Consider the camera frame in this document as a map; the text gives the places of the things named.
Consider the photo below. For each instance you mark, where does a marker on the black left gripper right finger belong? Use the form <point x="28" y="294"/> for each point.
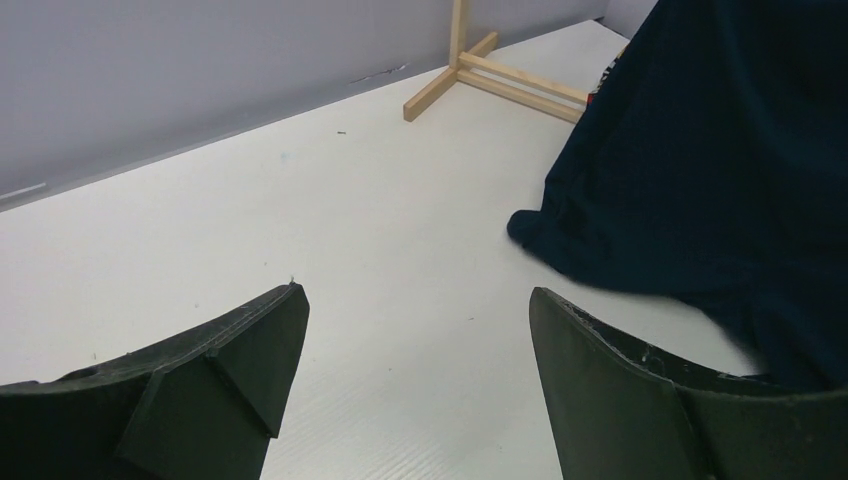
<point x="622" y="408"/>

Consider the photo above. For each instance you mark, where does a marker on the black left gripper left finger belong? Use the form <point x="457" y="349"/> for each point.
<point x="202" y="404"/>

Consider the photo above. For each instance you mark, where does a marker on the navy blue shorts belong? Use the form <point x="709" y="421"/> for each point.
<point x="712" y="168"/>

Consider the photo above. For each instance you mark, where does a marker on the colourful comic print shorts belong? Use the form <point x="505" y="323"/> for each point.
<point x="604" y="76"/>

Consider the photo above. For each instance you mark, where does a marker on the wooden clothes rack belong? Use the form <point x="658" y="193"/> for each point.
<point x="471" y="66"/>

